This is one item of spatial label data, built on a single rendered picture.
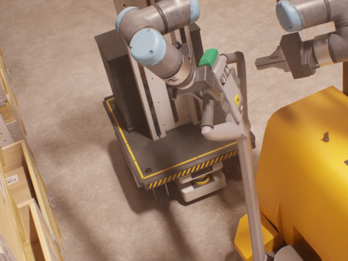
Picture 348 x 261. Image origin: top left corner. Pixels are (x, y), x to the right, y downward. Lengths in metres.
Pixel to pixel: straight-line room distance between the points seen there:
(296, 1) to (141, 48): 0.43
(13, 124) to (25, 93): 1.47
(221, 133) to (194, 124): 1.54
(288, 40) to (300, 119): 0.69
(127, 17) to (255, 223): 1.00
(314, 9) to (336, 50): 0.14
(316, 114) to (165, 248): 1.21
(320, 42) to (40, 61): 3.76
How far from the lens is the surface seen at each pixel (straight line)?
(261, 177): 2.37
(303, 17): 1.46
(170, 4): 1.48
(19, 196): 2.83
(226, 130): 1.64
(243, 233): 2.51
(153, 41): 1.34
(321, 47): 1.54
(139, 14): 1.46
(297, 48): 1.56
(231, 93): 1.69
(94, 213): 3.27
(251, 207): 2.02
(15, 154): 3.00
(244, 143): 1.79
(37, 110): 4.34
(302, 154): 2.09
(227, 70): 1.69
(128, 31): 1.43
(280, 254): 2.29
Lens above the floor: 2.27
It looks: 37 degrees down
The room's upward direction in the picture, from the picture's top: 14 degrees counter-clockwise
